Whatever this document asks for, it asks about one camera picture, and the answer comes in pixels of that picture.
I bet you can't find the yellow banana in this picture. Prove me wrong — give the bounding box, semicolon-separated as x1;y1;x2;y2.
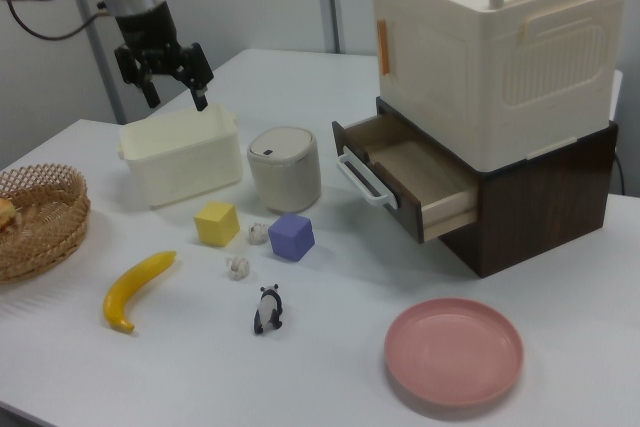
102;249;178;333

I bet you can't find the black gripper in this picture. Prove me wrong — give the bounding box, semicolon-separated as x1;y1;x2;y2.
113;1;216;114

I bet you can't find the pink plate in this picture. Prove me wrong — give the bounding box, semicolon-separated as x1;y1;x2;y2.
383;297;525;408

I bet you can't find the panda figurine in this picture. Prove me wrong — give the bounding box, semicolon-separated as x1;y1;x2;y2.
252;284;285;336

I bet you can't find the cream plastic box with handle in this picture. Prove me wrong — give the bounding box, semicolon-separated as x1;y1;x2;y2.
368;0;629;172

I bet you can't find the dark wooden drawer cabinet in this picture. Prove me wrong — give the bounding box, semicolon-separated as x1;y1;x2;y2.
375;95;620;279

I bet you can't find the wicker basket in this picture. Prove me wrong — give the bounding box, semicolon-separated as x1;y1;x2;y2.
0;162;92;284

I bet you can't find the crumpled paper ball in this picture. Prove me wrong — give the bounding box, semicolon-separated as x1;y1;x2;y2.
247;220;269;246
224;254;251;282

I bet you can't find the crumpled paper ball upper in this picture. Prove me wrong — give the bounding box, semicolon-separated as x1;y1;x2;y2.
247;220;269;246

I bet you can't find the wooden drawer with white handle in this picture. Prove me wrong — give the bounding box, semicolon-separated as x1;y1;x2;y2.
332;113;479;244

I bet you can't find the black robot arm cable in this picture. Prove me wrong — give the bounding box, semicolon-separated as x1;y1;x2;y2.
4;0;119;42

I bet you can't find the orange tape strip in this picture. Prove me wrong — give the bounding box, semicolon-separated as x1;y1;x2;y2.
375;20;392;74

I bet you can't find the purple cube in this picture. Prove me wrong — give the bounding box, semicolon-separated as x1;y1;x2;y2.
267;213;316;264

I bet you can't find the bread piece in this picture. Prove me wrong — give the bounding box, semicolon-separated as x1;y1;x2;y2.
0;196;24;234

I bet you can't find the cream open plastic bin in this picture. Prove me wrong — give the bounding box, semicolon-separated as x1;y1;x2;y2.
115;102;244;210

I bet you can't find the beige lidded trash can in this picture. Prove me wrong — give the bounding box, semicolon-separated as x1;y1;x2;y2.
246;125;322;214

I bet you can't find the yellow cube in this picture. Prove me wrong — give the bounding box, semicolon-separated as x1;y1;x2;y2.
193;200;241;248

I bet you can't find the crumpled paper ball lower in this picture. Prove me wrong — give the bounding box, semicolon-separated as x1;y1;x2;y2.
224;254;251;282

